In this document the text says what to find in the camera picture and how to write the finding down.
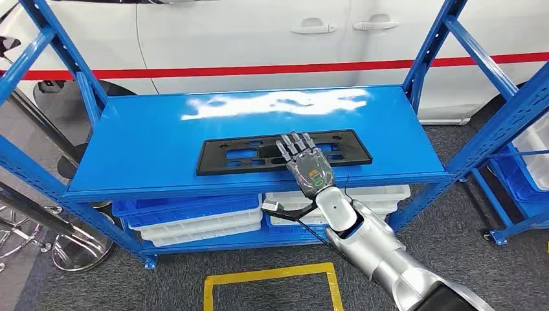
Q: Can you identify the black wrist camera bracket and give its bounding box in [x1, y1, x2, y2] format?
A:
[274, 200, 322, 225]

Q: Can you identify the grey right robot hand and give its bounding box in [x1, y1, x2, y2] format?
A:
[275, 132, 336, 199]

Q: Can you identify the long black plastic frame part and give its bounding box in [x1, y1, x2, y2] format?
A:
[196, 129, 373, 177]

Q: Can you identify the black camera cable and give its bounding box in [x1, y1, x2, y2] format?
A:
[295, 218, 353, 264]

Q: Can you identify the chrome stanchion post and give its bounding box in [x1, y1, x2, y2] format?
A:
[0, 180, 115, 273]
[7, 87, 91, 180]

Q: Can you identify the white car with red stripe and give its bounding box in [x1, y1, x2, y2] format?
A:
[0, 0, 549, 125]

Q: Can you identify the blue metal shelf rack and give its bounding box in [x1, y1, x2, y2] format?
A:
[0, 0, 549, 270]
[469, 141, 549, 246]

